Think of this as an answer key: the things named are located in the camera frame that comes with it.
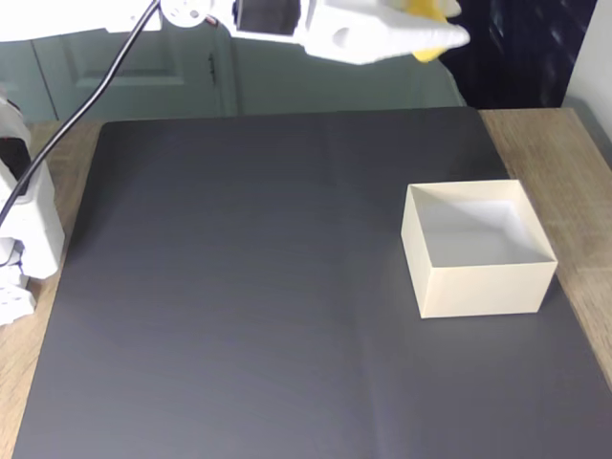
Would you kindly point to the yellow cube block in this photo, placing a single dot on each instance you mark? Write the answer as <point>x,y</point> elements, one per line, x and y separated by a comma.
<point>425,9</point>

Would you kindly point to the white open box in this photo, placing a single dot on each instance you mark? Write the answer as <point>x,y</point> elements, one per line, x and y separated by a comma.
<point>483,291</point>

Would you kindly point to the dark cloth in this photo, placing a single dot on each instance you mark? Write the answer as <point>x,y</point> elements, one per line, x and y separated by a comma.
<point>516,57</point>

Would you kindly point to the green cabinet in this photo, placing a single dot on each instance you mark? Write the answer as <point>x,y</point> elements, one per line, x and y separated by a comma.
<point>167,72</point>

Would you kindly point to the black mat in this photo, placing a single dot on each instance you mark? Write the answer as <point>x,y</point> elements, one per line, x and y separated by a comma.
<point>239,311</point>

